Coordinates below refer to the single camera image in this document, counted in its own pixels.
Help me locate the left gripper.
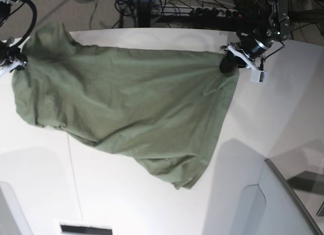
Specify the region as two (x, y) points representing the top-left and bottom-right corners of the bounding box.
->
(219, 38), (268, 83)

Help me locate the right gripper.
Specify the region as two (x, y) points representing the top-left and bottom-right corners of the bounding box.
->
(1, 38), (28, 76)

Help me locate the green t-shirt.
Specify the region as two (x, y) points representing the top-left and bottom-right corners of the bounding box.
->
(12, 24), (239, 189)

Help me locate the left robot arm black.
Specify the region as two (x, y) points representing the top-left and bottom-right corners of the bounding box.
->
(219, 0), (290, 83)

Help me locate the black power strip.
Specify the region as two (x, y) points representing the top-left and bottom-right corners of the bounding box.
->
(189, 7), (242, 18)

